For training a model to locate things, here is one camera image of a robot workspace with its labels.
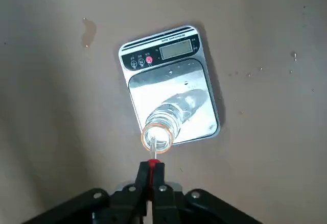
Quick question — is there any silver electronic balance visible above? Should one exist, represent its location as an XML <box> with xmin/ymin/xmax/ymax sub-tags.
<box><xmin>118</xmin><ymin>24</ymin><xmax>221</xmax><ymax>146</ymax></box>

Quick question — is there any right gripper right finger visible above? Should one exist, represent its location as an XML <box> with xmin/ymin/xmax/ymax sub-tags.
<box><xmin>153</xmin><ymin>162</ymin><xmax>256</xmax><ymax>224</ymax></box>

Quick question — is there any clear glass bottle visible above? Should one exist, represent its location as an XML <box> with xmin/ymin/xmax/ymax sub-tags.
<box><xmin>141</xmin><ymin>88</ymin><xmax>206</xmax><ymax>155</ymax></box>

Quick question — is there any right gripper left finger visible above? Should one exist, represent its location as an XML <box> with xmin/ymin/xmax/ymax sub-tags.
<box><xmin>21</xmin><ymin>161</ymin><xmax>150</xmax><ymax>224</ymax></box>

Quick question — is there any glass dropper red bulb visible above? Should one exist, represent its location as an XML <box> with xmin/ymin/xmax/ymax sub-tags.
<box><xmin>148</xmin><ymin>136</ymin><xmax>157</xmax><ymax>202</ymax></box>

